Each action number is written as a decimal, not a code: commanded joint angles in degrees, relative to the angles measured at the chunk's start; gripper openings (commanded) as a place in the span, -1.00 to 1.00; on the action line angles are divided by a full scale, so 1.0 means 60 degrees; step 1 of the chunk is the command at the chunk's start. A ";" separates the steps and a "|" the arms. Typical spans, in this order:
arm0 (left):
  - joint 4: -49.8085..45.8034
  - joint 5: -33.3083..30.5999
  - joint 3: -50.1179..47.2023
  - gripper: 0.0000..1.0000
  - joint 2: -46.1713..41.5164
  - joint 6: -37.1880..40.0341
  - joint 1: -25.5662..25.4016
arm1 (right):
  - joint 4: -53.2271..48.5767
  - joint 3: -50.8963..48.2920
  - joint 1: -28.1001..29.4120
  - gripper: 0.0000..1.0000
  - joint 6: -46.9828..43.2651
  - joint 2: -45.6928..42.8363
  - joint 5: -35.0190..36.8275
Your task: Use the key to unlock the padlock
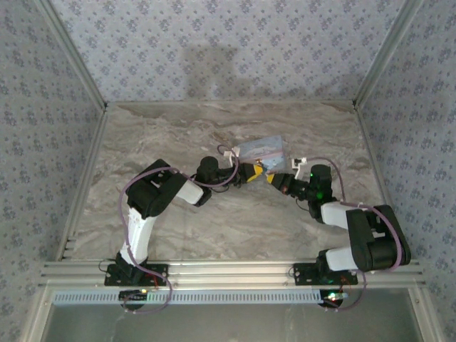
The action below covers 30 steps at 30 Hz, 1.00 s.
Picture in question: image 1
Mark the cartoon print blue pink box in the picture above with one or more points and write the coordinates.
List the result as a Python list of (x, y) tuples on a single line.
[(263, 146)]

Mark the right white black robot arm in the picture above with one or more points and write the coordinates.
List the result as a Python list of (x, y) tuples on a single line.
[(370, 249)]

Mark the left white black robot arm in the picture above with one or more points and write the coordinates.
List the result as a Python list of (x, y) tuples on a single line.
[(140, 235)]

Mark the small circuit board with light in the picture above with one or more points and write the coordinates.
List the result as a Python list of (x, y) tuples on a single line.
[(133, 295), (333, 296)]

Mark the grey metal sheet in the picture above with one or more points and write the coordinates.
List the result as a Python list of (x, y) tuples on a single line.
[(231, 324)]

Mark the aluminium side rail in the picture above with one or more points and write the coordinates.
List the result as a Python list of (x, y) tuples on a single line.
[(85, 178), (382, 178)]

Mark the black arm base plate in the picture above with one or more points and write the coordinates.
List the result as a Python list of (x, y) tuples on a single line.
[(303, 274), (156, 272)]

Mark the wide aluminium base rail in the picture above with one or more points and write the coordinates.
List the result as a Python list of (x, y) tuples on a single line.
[(231, 272)]

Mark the aluminium corner post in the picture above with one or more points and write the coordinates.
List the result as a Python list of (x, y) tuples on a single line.
[(386, 53), (73, 53)]

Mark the aluminium frame leg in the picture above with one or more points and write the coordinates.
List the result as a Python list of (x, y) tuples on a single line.
[(427, 320), (37, 320)]

